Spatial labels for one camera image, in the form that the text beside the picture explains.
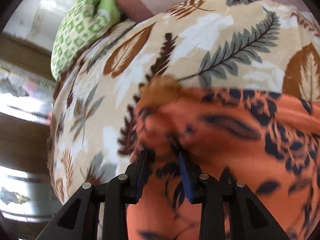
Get beige leaf print blanket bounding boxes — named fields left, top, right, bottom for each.
left=47, top=0, right=320, bottom=205

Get orange floral print garment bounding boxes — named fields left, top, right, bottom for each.
left=125, top=76, right=320, bottom=240

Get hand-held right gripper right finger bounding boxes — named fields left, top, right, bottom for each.
left=178, top=152, right=290, bottom=240

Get wooden wardrobe with mirror panels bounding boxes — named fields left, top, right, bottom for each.
left=0, top=0, right=95, bottom=240

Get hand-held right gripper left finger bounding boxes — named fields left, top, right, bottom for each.
left=35, top=150, right=150, bottom=240

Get green patterned pillow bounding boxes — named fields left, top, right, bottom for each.
left=51, top=0, right=122, bottom=80

